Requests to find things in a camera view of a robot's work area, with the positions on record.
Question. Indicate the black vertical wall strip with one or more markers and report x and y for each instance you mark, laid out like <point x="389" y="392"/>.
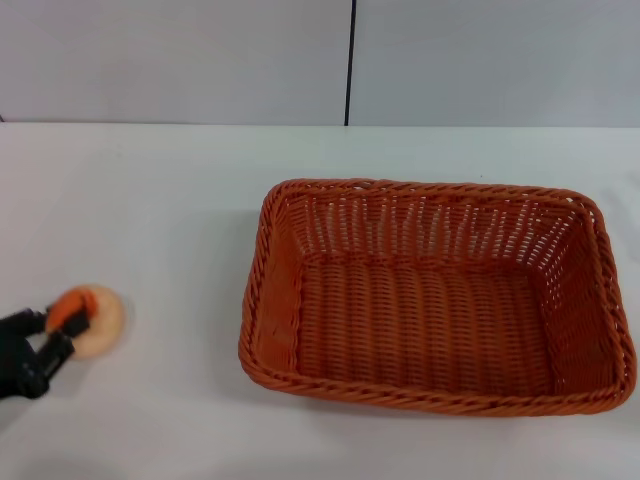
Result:
<point x="350" y="60"/>

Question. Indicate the orange woven wicker basket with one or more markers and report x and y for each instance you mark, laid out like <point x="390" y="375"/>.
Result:
<point x="425" y="310"/>

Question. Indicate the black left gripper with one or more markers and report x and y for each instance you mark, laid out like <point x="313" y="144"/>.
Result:
<point x="17" y="365"/>

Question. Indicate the round bun with orange centre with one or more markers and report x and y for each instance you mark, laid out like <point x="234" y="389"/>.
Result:
<point x="105" y="320"/>

